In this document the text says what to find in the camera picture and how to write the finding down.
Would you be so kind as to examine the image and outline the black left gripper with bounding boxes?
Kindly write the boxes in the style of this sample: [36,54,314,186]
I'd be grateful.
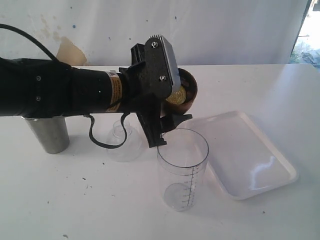
[119,43,193,148]

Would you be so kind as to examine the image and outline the gold foil coin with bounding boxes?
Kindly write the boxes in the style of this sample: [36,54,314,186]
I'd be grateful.
[166,85,187,105]

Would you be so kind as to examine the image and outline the round wooden cup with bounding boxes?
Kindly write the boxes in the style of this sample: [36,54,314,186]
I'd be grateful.
[160,68,198,117]

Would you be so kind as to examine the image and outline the steel metal cup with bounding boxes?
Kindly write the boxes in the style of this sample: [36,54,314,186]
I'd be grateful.
[23,116,70,154]

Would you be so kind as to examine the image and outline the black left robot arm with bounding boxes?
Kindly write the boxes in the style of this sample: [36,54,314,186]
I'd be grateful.
[0,43,198,147]

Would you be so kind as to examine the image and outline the clear measuring shaker cup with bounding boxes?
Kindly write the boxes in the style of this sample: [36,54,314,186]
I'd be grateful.
[156,128,210,211]

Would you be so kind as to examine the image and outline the clear shaker dome lid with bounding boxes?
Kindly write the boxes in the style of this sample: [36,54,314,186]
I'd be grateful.
[106,120,143,163]

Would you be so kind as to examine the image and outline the white plastic tray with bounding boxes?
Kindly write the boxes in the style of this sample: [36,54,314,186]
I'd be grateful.
[184,111,299,200]

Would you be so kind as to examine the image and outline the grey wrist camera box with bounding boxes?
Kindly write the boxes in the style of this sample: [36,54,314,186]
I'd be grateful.
[144,34,181,99]

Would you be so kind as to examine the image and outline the black camera cable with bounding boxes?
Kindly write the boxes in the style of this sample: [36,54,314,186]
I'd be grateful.
[87,112,131,150]

